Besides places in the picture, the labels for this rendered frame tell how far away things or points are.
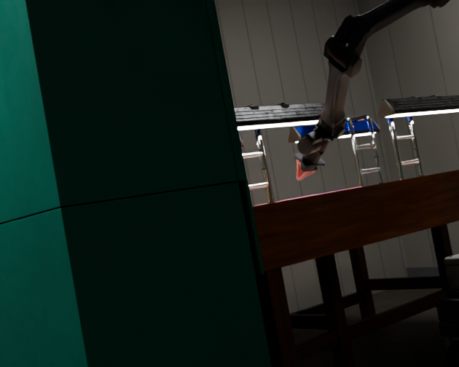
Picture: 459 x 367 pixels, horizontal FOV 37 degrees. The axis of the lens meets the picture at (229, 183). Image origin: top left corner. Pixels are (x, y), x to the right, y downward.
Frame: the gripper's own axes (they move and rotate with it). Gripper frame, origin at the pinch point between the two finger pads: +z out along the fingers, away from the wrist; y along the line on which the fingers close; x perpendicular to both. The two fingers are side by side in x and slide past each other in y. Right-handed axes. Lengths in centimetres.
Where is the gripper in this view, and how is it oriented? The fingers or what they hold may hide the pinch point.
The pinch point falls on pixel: (299, 178)
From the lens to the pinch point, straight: 240.4
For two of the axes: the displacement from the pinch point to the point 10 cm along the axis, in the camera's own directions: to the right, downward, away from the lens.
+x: 5.2, 6.8, -5.1
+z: -3.7, 7.2, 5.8
